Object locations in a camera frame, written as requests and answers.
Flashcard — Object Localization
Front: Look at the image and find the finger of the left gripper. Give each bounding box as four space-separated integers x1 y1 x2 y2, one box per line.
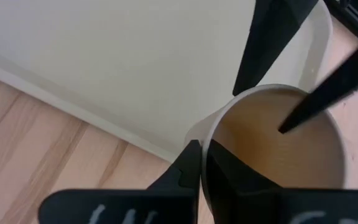
232 0 319 96
277 39 358 135

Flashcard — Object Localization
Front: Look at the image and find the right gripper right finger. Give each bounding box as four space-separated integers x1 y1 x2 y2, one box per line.
204 139 358 224

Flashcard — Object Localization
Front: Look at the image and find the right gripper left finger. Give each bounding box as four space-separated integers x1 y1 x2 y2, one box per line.
38 139 203 224

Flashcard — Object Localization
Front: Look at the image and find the beige paper cup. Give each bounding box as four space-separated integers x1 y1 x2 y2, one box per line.
183 83 351 215

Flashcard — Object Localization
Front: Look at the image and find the beige plastic tray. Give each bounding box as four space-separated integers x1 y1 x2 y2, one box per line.
0 0 334 162

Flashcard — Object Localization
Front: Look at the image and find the black aluminium table frame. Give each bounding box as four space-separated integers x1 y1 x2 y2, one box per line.
323 0 358 42

